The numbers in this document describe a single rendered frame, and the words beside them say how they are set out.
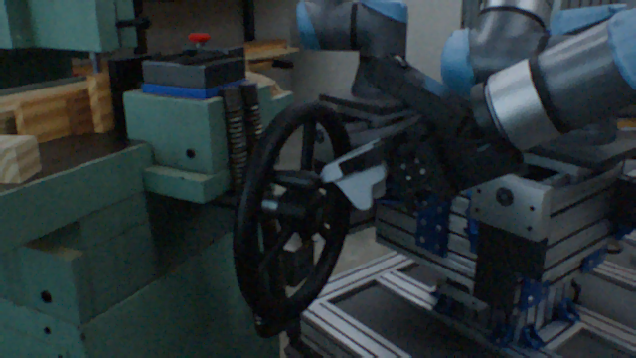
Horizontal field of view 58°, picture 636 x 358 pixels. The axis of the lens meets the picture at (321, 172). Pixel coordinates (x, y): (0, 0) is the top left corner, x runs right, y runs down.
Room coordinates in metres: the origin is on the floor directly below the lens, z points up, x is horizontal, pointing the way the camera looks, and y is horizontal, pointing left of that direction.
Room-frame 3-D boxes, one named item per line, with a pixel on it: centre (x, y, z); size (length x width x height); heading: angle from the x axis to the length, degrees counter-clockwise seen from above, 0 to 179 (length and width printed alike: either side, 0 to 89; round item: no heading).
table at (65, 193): (0.78, 0.24, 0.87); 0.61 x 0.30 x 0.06; 153
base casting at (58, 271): (0.90, 0.44, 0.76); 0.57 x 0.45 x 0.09; 63
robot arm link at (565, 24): (1.02, -0.47, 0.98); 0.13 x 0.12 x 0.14; 55
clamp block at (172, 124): (0.75, 0.16, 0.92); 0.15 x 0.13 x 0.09; 153
